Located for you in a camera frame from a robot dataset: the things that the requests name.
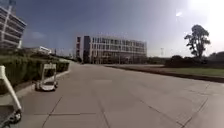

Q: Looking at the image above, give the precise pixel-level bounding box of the white banded building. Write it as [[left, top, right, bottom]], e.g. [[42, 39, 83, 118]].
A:
[[0, 4, 28, 50]]

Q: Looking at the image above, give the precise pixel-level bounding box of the grey concrete slab road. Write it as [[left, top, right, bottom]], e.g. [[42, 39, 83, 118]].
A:
[[0, 62, 224, 128]]

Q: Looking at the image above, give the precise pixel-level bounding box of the small white cart robot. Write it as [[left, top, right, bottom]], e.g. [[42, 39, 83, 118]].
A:
[[34, 63, 59, 92], [0, 65, 23, 128]]

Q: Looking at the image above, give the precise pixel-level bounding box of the tall tree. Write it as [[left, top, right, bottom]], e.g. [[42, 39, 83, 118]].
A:
[[183, 24, 212, 59]]

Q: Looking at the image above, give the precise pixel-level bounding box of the pale kerb strip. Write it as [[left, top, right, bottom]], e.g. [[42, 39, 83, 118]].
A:
[[0, 69, 72, 101]]

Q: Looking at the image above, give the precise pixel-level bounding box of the row of dark bushes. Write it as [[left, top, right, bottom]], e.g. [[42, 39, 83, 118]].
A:
[[146, 51, 224, 69]]

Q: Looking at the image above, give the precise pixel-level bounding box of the dark kerb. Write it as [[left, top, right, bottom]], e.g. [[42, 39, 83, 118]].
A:
[[106, 65, 224, 84]]

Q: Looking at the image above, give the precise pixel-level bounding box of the grass strip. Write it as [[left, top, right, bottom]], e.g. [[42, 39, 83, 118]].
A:
[[109, 64, 224, 78]]

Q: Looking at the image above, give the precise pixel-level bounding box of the green hedge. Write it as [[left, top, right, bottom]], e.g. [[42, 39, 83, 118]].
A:
[[0, 53, 71, 94]]

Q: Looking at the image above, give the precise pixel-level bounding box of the small white building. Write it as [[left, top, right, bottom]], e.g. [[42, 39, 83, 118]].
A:
[[31, 45, 53, 56]]

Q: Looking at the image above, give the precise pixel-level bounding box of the large grey glazed building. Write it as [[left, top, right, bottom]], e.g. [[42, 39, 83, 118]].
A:
[[75, 34, 148, 65]]

